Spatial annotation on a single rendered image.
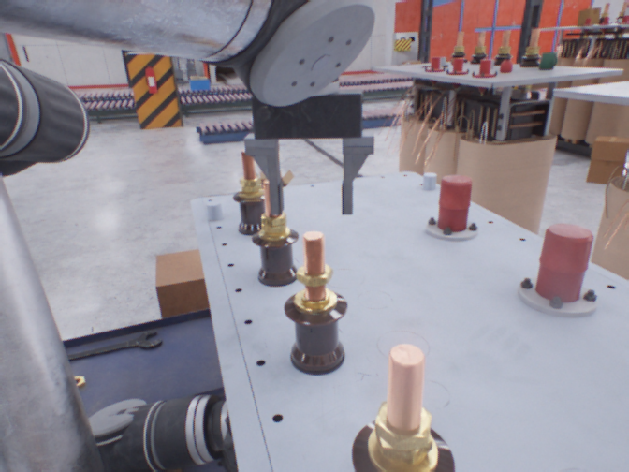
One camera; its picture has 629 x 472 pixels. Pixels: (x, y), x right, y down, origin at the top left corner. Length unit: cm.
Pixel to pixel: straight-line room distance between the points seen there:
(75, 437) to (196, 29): 58
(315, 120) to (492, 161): 259
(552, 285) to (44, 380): 78
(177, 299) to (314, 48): 171
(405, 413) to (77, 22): 36
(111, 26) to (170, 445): 68
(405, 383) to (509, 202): 287
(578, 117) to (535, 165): 458
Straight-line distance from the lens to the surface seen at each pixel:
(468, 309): 87
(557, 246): 87
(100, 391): 156
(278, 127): 56
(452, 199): 111
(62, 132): 89
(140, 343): 168
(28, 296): 69
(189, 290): 195
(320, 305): 65
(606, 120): 752
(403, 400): 42
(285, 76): 33
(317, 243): 62
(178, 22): 26
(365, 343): 76
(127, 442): 87
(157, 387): 151
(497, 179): 313
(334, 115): 55
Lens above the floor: 182
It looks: 24 degrees down
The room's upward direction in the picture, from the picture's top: 2 degrees counter-clockwise
